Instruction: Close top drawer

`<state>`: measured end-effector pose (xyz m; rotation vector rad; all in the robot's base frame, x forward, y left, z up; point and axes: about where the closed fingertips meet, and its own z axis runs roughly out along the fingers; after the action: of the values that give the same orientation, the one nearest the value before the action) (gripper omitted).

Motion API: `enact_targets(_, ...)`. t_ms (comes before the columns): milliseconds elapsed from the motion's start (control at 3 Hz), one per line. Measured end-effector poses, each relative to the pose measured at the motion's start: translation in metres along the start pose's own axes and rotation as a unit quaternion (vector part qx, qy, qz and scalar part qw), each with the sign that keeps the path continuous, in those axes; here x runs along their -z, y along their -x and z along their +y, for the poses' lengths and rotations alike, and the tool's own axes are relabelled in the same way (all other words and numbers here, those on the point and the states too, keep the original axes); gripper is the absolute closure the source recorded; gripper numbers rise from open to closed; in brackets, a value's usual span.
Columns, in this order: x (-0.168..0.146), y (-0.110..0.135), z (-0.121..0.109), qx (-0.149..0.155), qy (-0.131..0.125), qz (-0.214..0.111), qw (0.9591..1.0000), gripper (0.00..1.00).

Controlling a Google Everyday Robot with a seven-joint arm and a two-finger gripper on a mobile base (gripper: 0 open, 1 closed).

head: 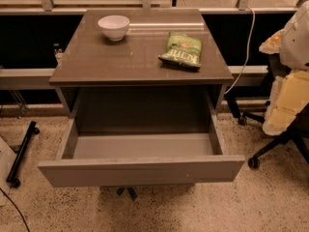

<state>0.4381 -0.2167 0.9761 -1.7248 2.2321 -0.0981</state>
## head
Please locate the yellow foam-padded gripper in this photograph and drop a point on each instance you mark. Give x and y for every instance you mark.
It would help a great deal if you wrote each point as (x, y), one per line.
(296, 43)

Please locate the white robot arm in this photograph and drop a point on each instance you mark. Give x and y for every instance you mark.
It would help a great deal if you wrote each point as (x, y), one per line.
(300, 21)

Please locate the grey drawer cabinet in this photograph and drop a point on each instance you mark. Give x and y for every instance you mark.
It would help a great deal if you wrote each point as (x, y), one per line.
(92, 60)

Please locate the black office chair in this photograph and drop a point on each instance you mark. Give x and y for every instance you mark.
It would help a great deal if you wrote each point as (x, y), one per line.
(298, 129)

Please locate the green chip bag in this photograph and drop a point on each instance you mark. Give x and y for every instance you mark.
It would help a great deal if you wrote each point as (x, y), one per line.
(182, 50)

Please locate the blue tape cross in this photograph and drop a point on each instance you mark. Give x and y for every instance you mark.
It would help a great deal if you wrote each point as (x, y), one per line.
(131, 192)

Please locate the white ceramic bowl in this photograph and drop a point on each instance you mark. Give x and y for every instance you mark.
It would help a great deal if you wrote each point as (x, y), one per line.
(114, 27)

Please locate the black wheeled stand leg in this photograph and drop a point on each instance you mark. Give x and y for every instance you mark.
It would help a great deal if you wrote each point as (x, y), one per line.
(12, 179)

